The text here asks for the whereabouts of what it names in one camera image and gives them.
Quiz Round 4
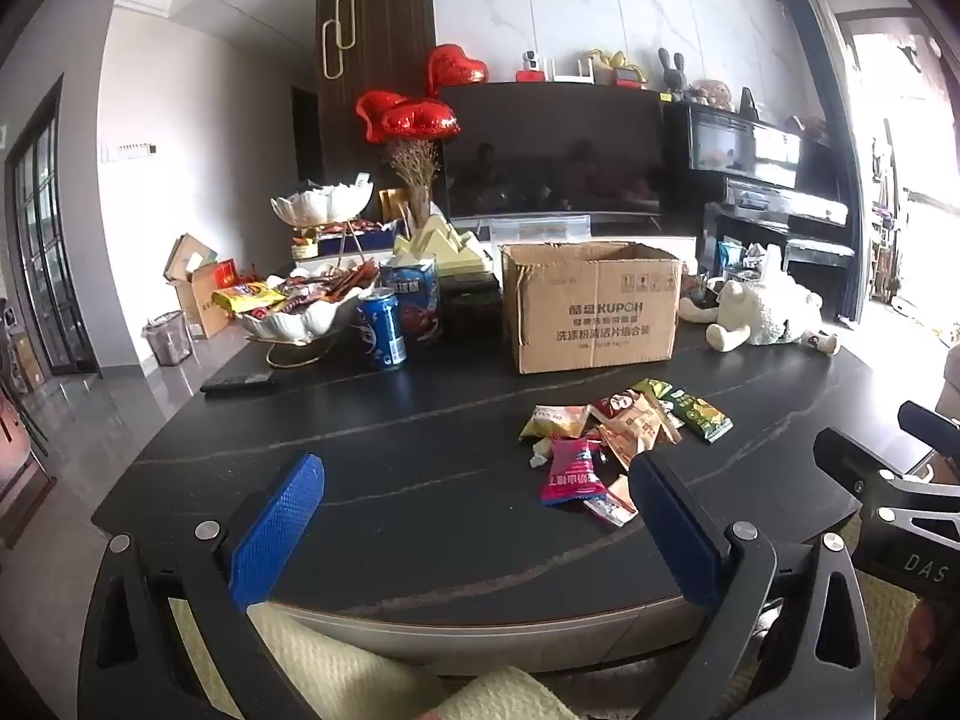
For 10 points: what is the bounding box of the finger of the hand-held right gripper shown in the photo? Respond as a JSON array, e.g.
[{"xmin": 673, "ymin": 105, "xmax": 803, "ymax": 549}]
[
  {"xmin": 814, "ymin": 427, "xmax": 960, "ymax": 541},
  {"xmin": 898, "ymin": 401, "xmax": 960, "ymax": 458}
]

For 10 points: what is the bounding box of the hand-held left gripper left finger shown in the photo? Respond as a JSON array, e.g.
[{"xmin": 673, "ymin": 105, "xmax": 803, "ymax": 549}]
[{"xmin": 79, "ymin": 452, "xmax": 328, "ymax": 720}]

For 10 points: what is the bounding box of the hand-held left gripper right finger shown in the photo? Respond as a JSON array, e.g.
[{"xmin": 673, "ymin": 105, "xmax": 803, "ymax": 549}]
[{"xmin": 628, "ymin": 452, "xmax": 878, "ymax": 720}]

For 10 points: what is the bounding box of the dark green cracker packet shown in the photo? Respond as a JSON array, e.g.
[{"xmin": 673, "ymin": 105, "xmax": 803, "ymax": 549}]
[{"xmin": 667, "ymin": 387, "xmax": 734, "ymax": 443}]

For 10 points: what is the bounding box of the brown cardboard box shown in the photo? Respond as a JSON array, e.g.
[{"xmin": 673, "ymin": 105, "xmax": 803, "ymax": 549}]
[{"xmin": 500, "ymin": 241, "xmax": 683, "ymax": 375}]

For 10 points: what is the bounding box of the red white snack packet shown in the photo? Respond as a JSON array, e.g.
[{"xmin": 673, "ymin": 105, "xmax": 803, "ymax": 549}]
[{"xmin": 583, "ymin": 475, "xmax": 640, "ymax": 527}]

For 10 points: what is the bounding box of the orange snack packet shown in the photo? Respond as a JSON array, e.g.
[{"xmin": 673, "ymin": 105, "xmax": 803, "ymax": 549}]
[{"xmin": 598, "ymin": 397, "xmax": 665, "ymax": 470}]

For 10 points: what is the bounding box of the pink snack packet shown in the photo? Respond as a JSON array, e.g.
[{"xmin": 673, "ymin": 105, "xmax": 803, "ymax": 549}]
[{"xmin": 540, "ymin": 437, "xmax": 610, "ymax": 506}]

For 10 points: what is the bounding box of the yellow-green quilted cloth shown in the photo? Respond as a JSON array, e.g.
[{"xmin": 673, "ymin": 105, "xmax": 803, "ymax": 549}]
[{"xmin": 168, "ymin": 517, "xmax": 925, "ymax": 720}]

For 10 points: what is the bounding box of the black remote control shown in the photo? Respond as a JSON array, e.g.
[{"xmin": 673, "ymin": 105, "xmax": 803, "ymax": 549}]
[{"xmin": 200, "ymin": 372, "xmax": 276, "ymax": 395}]

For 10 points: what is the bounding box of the yellow snack packet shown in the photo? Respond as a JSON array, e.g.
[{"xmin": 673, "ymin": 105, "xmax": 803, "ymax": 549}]
[{"xmin": 519, "ymin": 404, "xmax": 591, "ymax": 442}]

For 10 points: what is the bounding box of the white plush sheep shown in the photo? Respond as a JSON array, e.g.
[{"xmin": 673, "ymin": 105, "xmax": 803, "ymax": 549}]
[{"xmin": 705, "ymin": 243, "xmax": 840, "ymax": 354}]

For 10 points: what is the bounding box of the piano stool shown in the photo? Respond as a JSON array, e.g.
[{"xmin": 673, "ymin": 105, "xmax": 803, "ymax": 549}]
[{"xmin": 783, "ymin": 238, "xmax": 858, "ymax": 320}]

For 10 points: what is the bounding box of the white tiered petal dish stand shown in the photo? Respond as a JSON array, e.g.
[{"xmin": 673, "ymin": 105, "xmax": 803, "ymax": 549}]
[{"xmin": 235, "ymin": 178, "xmax": 385, "ymax": 371}]

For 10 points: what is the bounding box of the grey waste bin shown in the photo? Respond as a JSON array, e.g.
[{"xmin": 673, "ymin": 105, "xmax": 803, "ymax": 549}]
[{"xmin": 142, "ymin": 310, "xmax": 194, "ymax": 369}]

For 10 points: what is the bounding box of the blue soda can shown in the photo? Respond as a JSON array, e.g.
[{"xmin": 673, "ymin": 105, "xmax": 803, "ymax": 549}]
[{"xmin": 355, "ymin": 288, "xmax": 408, "ymax": 371}]

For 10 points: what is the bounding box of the open cardboard floor box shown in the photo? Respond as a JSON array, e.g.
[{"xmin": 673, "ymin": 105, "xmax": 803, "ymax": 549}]
[{"xmin": 183, "ymin": 258, "xmax": 242, "ymax": 341}]

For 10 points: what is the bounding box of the pile of assorted snack packets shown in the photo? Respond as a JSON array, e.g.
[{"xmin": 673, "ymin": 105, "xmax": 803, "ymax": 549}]
[{"xmin": 211, "ymin": 258, "xmax": 380, "ymax": 320}]

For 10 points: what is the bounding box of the blue cookie bag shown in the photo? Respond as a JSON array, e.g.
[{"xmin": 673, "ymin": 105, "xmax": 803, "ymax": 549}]
[{"xmin": 381, "ymin": 257, "xmax": 443, "ymax": 347}]

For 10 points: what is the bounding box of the black piano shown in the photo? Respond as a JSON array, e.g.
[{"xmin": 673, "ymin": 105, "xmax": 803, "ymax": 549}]
[{"xmin": 663, "ymin": 100, "xmax": 860, "ymax": 316}]

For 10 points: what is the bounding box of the flattened cardboard box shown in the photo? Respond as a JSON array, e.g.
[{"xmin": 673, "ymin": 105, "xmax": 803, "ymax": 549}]
[{"xmin": 166, "ymin": 233, "xmax": 219, "ymax": 283}]

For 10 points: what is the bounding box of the pale yellow mountain ornament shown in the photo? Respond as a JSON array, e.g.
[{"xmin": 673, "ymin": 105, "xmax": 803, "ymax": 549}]
[{"xmin": 393, "ymin": 214, "xmax": 494, "ymax": 278}]

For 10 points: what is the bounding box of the clear plastic storage box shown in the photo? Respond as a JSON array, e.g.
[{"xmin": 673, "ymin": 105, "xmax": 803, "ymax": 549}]
[{"xmin": 490, "ymin": 214, "xmax": 592, "ymax": 243}]

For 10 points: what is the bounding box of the black framed glass door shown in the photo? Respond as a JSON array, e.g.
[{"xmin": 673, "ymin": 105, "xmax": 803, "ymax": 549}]
[{"xmin": 3, "ymin": 73, "xmax": 104, "ymax": 392}]

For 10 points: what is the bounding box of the dried flower bouquet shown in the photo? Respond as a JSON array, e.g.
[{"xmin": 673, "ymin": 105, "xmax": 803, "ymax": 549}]
[{"xmin": 385, "ymin": 138, "xmax": 443, "ymax": 230}]

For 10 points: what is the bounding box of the brown teddy bear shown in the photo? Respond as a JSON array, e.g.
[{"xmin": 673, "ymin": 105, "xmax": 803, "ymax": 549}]
[{"xmin": 689, "ymin": 78, "xmax": 734, "ymax": 110}]

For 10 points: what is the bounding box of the black television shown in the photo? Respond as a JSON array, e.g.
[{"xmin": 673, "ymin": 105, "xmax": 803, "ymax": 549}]
[{"xmin": 438, "ymin": 82, "xmax": 667, "ymax": 221}]

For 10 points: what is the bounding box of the grey rabbit figurine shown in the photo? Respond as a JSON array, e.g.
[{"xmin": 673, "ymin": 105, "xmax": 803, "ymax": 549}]
[{"xmin": 657, "ymin": 46, "xmax": 693, "ymax": 99}]

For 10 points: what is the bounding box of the red heart balloon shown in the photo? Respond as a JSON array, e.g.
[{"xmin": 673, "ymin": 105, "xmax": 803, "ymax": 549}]
[
  {"xmin": 380, "ymin": 100, "xmax": 462, "ymax": 143},
  {"xmin": 425, "ymin": 44, "xmax": 489, "ymax": 98},
  {"xmin": 354, "ymin": 89, "xmax": 412, "ymax": 146}
]

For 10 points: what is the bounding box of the yellow toy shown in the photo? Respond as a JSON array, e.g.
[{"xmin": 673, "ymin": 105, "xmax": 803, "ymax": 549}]
[{"xmin": 580, "ymin": 48, "xmax": 648, "ymax": 89}]

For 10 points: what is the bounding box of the gold loop wall decoration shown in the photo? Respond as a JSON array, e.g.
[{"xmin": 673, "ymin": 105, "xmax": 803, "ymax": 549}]
[{"xmin": 322, "ymin": 0, "xmax": 362, "ymax": 80}]

